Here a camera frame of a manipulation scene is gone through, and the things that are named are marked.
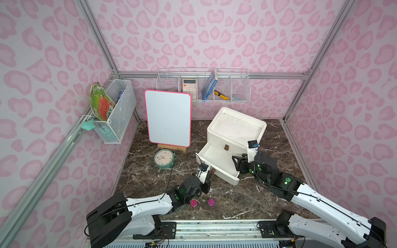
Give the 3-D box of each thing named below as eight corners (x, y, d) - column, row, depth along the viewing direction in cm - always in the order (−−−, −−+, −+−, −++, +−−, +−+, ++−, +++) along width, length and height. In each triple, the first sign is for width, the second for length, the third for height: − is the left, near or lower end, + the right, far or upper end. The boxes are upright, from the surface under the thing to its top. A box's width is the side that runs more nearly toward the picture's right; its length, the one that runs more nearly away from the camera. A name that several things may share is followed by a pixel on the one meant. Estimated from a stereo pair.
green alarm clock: (152, 170, 96) (151, 168, 93) (157, 152, 104) (155, 149, 102) (173, 170, 95) (172, 168, 93) (176, 151, 104) (175, 148, 102)
